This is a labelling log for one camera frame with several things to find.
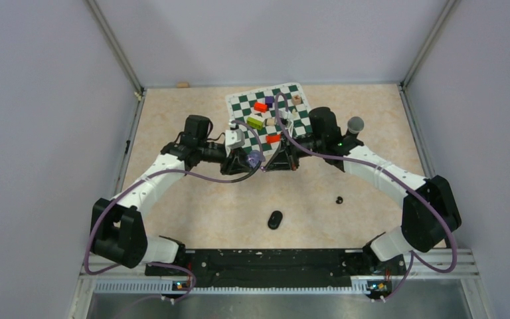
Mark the red arch block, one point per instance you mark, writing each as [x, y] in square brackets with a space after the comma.
[272, 138]

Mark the purple block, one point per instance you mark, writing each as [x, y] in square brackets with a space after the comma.
[269, 101]

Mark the lavender earbud charging case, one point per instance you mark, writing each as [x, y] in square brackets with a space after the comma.
[255, 158]

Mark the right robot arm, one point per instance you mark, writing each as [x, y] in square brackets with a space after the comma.
[429, 210]

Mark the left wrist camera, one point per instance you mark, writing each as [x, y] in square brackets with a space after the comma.
[233, 138]

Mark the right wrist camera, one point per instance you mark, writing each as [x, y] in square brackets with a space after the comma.
[285, 119]

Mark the green white chessboard mat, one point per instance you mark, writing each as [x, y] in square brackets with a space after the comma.
[240, 106]

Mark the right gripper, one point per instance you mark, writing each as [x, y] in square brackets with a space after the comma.
[285, 159]

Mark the wooden cube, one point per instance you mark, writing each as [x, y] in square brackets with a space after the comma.
[296, 100]

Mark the green white lego brick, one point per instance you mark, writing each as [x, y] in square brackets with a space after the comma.
[255, 121]

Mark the black microphone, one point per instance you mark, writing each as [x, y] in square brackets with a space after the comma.
[355, 125]

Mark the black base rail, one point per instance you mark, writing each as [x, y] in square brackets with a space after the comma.
[284, 268]

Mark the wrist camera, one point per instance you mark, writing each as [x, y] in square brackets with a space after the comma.
[233, 138]
[285, 119]

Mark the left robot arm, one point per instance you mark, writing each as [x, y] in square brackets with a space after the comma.
[117, 230]

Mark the black earbud case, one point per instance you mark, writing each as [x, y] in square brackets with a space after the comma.
[275, 220]

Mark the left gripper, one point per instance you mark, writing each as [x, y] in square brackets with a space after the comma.
[235, 162]

